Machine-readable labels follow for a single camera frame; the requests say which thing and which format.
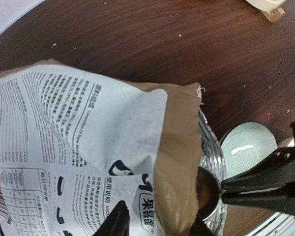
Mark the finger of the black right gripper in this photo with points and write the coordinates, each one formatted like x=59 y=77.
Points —
x=275 y=170
x=280 y=199

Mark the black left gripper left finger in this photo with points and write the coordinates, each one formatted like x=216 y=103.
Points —
x=117 y=222

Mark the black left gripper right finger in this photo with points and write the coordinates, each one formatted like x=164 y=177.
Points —
x=200 y=228

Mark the metal food scoop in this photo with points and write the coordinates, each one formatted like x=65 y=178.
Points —
x=208 y=193

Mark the cream pet bowl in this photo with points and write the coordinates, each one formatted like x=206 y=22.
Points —
x=271 y=9

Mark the teal ceramic bowl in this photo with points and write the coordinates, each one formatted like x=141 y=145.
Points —
x=245 y=146

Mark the dog food bag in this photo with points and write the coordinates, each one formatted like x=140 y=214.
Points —
x=75 y=143

